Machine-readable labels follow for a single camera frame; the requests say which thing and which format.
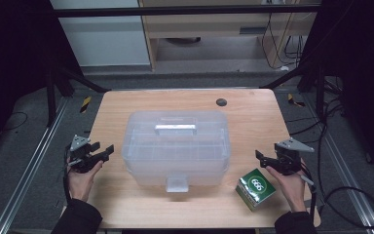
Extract clear plastic storage box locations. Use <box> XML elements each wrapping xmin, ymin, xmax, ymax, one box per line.
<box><xmin>121</xmin><ymin>109</ymin><xmax>232</xmax><ymax>194</ymax></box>

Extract light wooden desk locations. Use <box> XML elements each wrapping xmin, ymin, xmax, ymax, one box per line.
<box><xmin>138</xmin><ymin>0</ymin><xmax>322</xmax><ymax>71</ymax></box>

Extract green cardboard box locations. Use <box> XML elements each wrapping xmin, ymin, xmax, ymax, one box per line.
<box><xmin>235</xmin><ymin>168</ymin><xmax>278</xmax><ymax>213</ymax></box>

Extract right hand-held gripper cable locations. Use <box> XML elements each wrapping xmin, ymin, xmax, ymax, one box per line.
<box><xmin>299</xmin><ymin>161</ymin><xmax>318</xmax><ymax>226</ymax></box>

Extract black looped floor cable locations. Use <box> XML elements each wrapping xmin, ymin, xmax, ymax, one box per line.
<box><xmin>316</xmin><ymin>97</ymin><xmax>374</xmax><ymax>230</ymax></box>

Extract person's left hand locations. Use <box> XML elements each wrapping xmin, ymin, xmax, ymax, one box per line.
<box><xmin>66</xmin><ymin>160</ymin><xmax>105</xmax><ymax>203</ymax></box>

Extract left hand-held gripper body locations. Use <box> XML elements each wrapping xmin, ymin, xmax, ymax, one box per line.
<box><xmin>66</xmin><ymin>135</ymin><xmax>105</xmax><ymax>175</ymax></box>

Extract aluminium floor rail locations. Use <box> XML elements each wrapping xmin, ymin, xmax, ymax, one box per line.
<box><xmin>0</xmin><ymin>97</ymin><xmax>70</xmax><ymax>234</ymax></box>
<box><xmin>305</xmin><ymin>94</ymin><xmax>374</xmax><ymax>234</ymax></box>

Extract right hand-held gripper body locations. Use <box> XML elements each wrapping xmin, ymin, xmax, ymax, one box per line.
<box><xmin>273</xmin><ymin>137</ymin><xmax>316</xmax><ymax>176</ymax></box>

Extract yellow black tape strip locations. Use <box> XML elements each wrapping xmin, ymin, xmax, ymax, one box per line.
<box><xmin>286</xmin><ymin>93</ymin><xmax>306</xmax><ymax>108</ymax></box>
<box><xmin>79</xmin><ymin>96</ymin><xmax>93</xmax><ymax>114</ymax></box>

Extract black curtain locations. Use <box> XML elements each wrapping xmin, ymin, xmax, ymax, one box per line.
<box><xmin>300</xmin><ymin>0</ymin><xmax>374</xmax><ymax>180</ymax></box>
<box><xmin>0</xmin><ymin>0</ymin><xmax>83</xmax><ymax>157</ymax></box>

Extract black metal stand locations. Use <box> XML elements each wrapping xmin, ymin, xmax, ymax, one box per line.
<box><xmin>259</xmin><ymin>61</ymin><xmax>326</xmax><ymax>119</ymax></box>
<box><xmin>44</xmin><ymin>62</ymin><xmax>112</xmax><ymax>129</ymax></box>

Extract thin black floor cable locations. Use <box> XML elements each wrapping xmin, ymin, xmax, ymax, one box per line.
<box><xmin>0</xmin><ymin>111</ymin><xmax>29</xmax><ymax>133</ymax></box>

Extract hanging black cables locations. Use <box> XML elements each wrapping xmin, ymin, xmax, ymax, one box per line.
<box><xmin>261</xmin><ymin>13</ymin><xmax>307</xmax><ymax>71</ymax></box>

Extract black horizontal metal bar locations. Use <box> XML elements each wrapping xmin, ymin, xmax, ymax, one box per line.
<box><xmin>53</xmin><ymin>4</ymin><xmax>322</xmax><ymax>19</ymax></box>

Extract white cabinet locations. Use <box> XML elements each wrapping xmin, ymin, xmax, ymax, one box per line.
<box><xmin>49</xmin><ymin>0</ymin><xmax>152</xmax><ymax>68</ymax></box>

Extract person's right hand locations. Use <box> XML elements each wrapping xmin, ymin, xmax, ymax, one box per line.
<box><xmin>265</xmin><ymin>159</ymin><xmax>308</xmax><ymax>214</ymax></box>

